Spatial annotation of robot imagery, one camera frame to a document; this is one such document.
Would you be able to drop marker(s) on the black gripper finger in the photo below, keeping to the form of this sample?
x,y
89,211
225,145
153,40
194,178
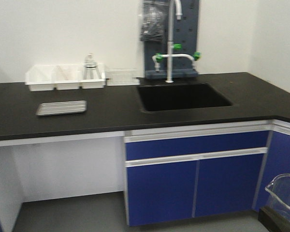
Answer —
x,y
272,220

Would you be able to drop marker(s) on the clear glass beaker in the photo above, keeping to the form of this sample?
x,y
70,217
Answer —
x,y
279,198

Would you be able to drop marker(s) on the silver metal tray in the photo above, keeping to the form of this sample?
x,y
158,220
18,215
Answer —
x,y
61,108

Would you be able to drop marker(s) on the blue cabinet door right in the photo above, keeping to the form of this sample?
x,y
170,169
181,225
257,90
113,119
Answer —
x,y
227,184

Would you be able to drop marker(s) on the blue corner cabinet door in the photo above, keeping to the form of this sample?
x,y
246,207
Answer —
x,y
275,162

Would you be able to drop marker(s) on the blue cabinet door left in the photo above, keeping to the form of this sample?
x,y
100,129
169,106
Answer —
x,y
160,192

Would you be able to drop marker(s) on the blue cabinet drawer front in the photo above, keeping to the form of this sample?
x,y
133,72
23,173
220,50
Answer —
x,y
195,145

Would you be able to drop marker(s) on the black lab sink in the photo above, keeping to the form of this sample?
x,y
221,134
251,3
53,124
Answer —
x,y
177,97

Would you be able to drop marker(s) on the white lab faucet green knobs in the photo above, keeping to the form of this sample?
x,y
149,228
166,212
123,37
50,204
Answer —
x,y
182,30

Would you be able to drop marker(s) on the grey drying pegboard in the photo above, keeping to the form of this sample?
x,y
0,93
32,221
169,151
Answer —
x,y
153,48

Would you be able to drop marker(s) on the white test tube rack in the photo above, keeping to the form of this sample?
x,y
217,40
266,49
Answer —
x,y
122,77

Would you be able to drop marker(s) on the white plastic bin right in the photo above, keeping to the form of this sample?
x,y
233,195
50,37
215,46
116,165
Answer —
x,y
98,83

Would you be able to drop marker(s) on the white plastic bin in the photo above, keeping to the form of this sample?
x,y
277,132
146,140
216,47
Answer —
x,y
98,83
40,78
66,77

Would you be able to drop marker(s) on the black tripod stand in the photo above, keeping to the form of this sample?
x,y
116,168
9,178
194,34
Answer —
x,y
91,72

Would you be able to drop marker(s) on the plastic bag of pegs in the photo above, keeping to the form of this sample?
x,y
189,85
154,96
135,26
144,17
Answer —
x,y
153,17

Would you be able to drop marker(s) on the round glass flask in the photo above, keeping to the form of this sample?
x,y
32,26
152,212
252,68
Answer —
x,y
89,62

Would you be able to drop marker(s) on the white plastic bin middle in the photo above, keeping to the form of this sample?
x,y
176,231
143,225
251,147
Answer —
x,y
66,77

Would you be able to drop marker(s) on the white plastic bin left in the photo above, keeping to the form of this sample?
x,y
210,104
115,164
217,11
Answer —
x,y
40,78

